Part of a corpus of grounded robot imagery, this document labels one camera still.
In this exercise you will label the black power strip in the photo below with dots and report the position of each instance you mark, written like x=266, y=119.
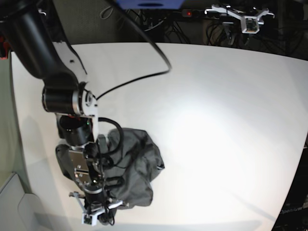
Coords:
x=189, y=13

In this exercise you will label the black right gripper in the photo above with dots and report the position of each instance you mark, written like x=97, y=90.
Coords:
x=94, y=196

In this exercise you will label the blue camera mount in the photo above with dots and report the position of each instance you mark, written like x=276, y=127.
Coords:
x=150, y=4

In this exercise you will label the red clamp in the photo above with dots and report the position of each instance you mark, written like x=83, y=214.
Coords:
x=4, y=48

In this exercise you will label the dark grey t-shirt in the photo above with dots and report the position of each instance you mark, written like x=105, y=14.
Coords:
x=124, y=162

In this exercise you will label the white camera bracket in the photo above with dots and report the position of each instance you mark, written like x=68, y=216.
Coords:
x=250, y=22
x=95, y=212

